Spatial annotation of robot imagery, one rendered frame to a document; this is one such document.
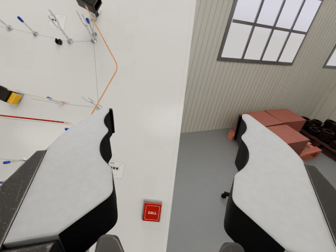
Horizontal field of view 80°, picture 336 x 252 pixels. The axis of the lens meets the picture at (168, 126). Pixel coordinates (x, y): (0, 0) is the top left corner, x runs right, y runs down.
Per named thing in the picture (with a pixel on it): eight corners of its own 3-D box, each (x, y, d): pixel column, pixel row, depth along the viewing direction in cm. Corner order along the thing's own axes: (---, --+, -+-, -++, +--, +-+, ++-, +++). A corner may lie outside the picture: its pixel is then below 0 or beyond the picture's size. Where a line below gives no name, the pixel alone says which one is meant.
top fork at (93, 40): (98, 40, 64) (84, 11, 50) (95, 44, 64) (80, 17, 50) (92, 36, 64) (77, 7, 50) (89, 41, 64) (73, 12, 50)
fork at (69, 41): (72, 44, 63) (51, 17, 49) (66, 44, 63) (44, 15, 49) (73, 38, 63) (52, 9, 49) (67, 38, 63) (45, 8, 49)
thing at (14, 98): (17, 93, 56) (12, 92, 54) (21, 96, 56) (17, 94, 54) (11, 103, 55) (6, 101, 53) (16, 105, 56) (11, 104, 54)
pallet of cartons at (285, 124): (277, 129, 365) (288, 108, 343) (319, 159, 305) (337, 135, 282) (225, 135, 317) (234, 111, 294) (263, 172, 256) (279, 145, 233)
